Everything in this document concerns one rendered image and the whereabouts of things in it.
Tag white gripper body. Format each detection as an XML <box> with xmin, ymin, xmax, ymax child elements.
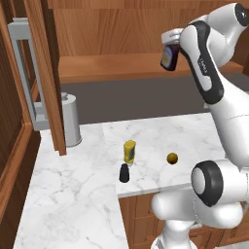
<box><xmin>161</xmin><ymin>27</ymin><xmax>185</xmax><ymax>46</ymax></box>

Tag wooden cabinet door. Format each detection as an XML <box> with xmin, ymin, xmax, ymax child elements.
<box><xmin>22</xmin><ymin>0</ymin><xmax>68</xmax><ymax>157</ymax></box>

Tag wooden base cabinet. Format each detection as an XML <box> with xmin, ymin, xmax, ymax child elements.
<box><xmin>118</xmin><ymin>191</ymin><xmax>249</xmax><ymax>249</ymax></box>

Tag dark wooden tall cabinet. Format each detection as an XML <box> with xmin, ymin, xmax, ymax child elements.
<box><xmin>0</xmin><ymin>0</ymin><xmax>42</xmax><ymax>249</ymax></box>

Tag dark purple condiment bottle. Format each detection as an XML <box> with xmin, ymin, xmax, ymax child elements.
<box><xmin>160</xmin><ymin>43</ymin><xmax>181</xmax><ymax>72</ymax></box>

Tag brown round fruit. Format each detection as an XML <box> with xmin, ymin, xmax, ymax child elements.
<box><xmin>166</xmin><ymin>152</ymin><xmax>179</xmax><ymax>165</ymax></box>

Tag yellow mustard bottle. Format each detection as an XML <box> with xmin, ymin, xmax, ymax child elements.
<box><xmin>123</xmin><ymin>139</ymin><xmax>137</xmax><ymax>164</ymax></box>

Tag grey cylindrical canister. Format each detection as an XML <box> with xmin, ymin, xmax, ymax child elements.
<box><xmin>60</xmin><ymin>91</ymin><xmax>83</xmax><ymax>148</ymax></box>

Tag black shaker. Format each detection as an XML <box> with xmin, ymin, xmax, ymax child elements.
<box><xmin>118</xmin><ymin>162</ymin><xmax>131</xmax><ymax>184</ymax></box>

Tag wooden wall cabinet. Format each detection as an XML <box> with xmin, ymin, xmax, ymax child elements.
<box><xmin>47</xmin><ymin>0</ymin><xmax>249</xmax><ymax>86</ymax></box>

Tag grey metal frame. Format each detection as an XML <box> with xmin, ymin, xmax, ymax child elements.
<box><xmin>7</xmin><ymin>17</ymin><xmax>51</xmax><ymax>132</ymax></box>

